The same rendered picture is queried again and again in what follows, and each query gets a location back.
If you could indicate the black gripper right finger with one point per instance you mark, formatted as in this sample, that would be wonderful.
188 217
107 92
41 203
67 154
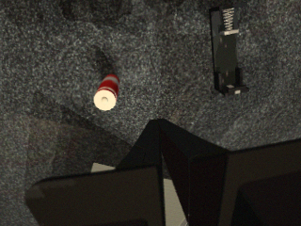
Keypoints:
206 176

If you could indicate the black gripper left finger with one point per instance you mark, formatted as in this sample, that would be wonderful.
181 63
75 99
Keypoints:
134 189

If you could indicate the red and white striped cylinder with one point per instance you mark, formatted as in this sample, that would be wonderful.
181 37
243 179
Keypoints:
107 92

